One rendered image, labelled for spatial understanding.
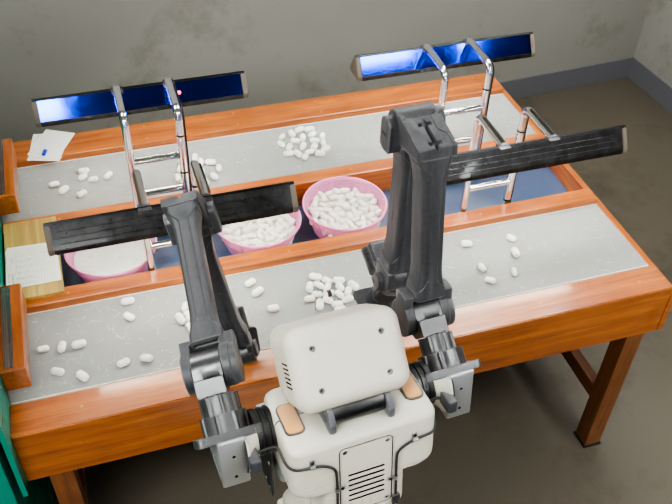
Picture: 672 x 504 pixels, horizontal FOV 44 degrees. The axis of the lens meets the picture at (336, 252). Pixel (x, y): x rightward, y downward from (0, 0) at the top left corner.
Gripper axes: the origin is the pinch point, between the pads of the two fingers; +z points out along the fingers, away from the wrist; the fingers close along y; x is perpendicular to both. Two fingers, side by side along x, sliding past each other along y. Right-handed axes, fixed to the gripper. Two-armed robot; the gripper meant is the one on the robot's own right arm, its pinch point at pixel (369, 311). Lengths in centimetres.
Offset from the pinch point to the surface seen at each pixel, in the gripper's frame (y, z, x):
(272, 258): 9, 43, -33
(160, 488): 53, 105, 14
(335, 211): -17, 52, -46
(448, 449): -42, 96, 31
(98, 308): 59, 44, -31
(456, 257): -44, 38, -18
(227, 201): 23.3, 8.3, -38.4
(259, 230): 8, 51, -45
